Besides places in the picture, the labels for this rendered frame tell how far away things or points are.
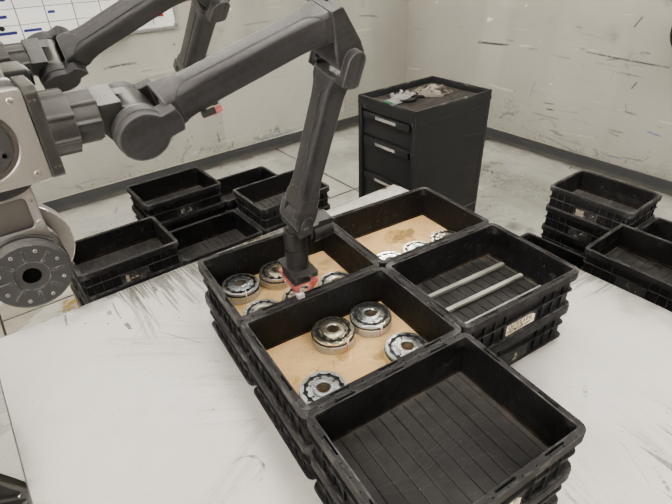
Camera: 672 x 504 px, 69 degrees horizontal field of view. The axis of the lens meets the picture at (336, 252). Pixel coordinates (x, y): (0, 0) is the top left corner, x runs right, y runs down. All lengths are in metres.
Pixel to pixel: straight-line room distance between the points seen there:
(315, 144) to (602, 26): 3.48
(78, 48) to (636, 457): 1.46
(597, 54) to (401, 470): 3.73
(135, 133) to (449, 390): 0.79
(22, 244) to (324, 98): 0.61
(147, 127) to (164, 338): 0.85
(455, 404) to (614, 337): 0.62
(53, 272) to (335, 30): 0.69
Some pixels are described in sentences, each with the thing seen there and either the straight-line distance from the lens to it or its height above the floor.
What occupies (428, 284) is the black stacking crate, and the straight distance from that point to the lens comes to 1.39.
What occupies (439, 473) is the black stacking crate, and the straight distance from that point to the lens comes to 0.99.
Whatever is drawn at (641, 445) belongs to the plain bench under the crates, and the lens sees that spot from 1.33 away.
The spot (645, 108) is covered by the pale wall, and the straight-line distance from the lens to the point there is 4.23.
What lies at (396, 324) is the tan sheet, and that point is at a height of 0.83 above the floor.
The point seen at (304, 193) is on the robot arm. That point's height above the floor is 1.19.
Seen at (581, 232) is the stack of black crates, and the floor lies 0.42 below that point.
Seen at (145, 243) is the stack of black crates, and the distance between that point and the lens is 2.41.
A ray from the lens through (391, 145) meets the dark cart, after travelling 2.77.
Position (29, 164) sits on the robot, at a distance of 0.75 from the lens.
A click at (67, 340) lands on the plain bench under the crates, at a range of 1.62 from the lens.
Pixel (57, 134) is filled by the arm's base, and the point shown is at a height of 1.45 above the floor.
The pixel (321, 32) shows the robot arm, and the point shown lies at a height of 1.52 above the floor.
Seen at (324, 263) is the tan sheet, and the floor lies 0.83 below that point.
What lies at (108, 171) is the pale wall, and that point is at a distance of 4.14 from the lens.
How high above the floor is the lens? 1.65
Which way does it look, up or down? 33 degrees down
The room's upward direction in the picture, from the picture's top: 2 degrees counter-clockwise
